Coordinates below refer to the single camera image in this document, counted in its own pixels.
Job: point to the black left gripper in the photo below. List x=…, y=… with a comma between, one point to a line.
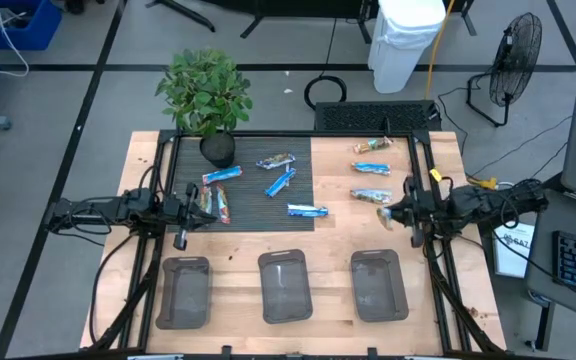
x=180, y=212

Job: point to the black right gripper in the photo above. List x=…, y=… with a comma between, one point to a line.
x=415, y=210

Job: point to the blue snack bar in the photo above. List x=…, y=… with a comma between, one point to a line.
x=371, y=196

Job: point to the blue red granola bar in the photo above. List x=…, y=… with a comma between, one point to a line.
x=222, y=175

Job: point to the blue brown granola bar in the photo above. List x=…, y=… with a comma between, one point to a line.
x=275, y=160

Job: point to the blue white granola bar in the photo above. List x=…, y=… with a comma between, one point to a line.
x=307, y=210

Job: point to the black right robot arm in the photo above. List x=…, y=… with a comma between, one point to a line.
x=483, y=202

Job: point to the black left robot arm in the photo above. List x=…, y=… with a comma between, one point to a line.
x=93, y=207

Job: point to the dark woven placemat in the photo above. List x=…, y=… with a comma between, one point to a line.
x=253, y=215

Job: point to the grey translucent plastic tray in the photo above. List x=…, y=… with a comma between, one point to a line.
x=285, y=290
x=184, y=295
x=379, y=287

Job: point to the yellow plug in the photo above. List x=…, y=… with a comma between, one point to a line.
x=485, y=184

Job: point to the black perforated box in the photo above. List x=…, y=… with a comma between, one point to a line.
x=373, y=117

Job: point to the white paper sign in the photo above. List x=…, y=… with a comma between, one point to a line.
x=510, y=260

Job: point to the green potted plant black pot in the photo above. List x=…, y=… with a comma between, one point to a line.
x=203, y=90

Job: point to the grey desk with keyboard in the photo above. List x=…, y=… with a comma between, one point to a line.
x=543, y=250

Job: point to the white trash bin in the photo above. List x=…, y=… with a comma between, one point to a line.
x=403, y=45

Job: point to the black floor fan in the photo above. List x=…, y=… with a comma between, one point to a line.
x=515, y=60

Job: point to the black equipment stand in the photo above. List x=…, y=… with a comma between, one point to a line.
x=293, y=4

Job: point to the large blue plastic bin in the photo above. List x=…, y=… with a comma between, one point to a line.
x=33, y=37

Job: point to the black aluminium table frame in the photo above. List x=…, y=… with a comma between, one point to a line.
x=293, y=134

